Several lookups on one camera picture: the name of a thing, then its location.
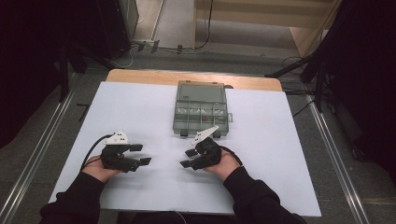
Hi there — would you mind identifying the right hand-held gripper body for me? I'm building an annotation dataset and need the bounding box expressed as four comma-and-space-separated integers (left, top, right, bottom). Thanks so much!
191, 124, 224, 172

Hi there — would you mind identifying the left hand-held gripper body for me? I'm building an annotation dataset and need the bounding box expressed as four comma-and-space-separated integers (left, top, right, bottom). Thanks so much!
99, 131, 142, 174

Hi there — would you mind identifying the clear grey compartment box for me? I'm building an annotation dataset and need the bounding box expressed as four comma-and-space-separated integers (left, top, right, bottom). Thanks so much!
172, 79, 233, 138

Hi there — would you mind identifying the person's right hand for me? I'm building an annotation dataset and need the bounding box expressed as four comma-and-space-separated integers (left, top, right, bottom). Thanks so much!
204, 150, 244, 183

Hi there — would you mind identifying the person's left hand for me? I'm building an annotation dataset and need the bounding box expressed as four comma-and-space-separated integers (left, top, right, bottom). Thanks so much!
82, 155, 122, 184

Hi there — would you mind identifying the white table mat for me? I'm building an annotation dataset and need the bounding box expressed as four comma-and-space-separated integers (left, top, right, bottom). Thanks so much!
49, 81, 322, 217

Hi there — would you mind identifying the person's dark clothing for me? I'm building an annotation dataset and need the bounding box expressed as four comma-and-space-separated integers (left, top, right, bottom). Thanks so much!
116, 211, 247, 224

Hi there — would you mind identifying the black metal stand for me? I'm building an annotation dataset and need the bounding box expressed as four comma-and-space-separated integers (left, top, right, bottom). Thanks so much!
264, 54, 330, 114
57, 45, 71, 103

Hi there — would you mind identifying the power strip with plugs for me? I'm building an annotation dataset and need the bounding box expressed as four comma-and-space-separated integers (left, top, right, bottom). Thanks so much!
132, 38, 185, 54

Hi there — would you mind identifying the black cabinet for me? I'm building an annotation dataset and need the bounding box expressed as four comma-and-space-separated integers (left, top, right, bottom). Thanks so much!
94, 0, 139, 60

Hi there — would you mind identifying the black curtain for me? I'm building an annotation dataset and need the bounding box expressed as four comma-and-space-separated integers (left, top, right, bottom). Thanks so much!
317, 0, 396, 185
0, 0, 101, 150

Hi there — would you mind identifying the light wooden shelf unit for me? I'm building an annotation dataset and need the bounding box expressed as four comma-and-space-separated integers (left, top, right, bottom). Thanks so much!
191, 0, 344, 59

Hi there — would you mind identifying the right hand-held gripper black cable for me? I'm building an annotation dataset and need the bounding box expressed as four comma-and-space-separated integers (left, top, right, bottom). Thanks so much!
220, 145, 245, 167

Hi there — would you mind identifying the hand-held gripper black cable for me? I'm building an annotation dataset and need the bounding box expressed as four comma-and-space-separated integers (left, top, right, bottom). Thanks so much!
79, 133, 115, 172
220, 145, 245, 167

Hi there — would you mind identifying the left hand-held gripper black cable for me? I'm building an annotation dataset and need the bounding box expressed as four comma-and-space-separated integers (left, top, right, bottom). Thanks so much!
79, 133, 115, 172

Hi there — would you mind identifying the metal floor rail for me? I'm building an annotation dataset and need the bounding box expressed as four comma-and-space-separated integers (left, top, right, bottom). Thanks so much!
306, 94, 372, 224
0, 90, 77, 224

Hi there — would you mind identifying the white floor cable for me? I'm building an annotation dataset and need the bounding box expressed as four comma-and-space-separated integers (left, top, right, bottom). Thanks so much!
115, 46, 139, 69

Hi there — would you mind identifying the thin black floor cable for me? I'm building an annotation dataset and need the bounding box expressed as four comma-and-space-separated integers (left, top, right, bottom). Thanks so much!
281, 55, 312, 76

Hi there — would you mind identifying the hanging black cable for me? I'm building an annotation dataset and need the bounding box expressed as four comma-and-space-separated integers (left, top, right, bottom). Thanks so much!
199, 0, 216, 50

